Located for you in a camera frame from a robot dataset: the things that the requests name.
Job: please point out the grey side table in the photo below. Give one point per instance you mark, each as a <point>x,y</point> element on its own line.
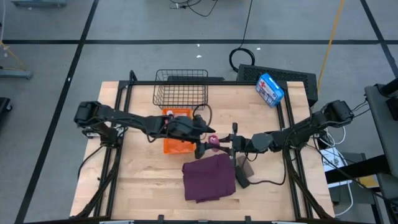
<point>382,130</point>

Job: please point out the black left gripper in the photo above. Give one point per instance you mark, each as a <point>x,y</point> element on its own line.
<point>183,127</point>

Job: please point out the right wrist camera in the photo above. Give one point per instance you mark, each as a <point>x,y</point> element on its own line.
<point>244,180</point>

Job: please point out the black perforated metal case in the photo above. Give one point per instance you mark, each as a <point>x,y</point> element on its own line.
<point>298,79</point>

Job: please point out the orange plastic bin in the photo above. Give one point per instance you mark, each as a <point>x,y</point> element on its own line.
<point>177,147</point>

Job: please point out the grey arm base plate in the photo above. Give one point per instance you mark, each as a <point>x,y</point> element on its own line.
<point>90,134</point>

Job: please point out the white printed paper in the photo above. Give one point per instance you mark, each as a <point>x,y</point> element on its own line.
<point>334,160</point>

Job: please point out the blue first aid kit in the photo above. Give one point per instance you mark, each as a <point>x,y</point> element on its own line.
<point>270,90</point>

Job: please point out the black table edge bracket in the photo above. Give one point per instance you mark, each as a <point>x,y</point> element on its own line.
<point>247,218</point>
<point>160,218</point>

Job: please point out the maroon bandage roll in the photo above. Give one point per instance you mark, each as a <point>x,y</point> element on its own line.
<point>213,140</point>

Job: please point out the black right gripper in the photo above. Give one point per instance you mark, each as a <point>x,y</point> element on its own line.
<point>240,144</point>

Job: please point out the folded maroon cloth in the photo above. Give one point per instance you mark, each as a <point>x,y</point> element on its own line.
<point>208,177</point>

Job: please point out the white red bandage roll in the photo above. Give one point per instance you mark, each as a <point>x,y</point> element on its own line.
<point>169,114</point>

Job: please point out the grey stand base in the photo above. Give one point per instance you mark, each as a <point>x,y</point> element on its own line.
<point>15,74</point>

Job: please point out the black beam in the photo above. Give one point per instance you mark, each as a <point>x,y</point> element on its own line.
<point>357,169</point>

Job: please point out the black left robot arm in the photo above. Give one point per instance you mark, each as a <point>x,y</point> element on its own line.
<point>124,116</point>

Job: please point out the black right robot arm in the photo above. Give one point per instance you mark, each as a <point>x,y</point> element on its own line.
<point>298,130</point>

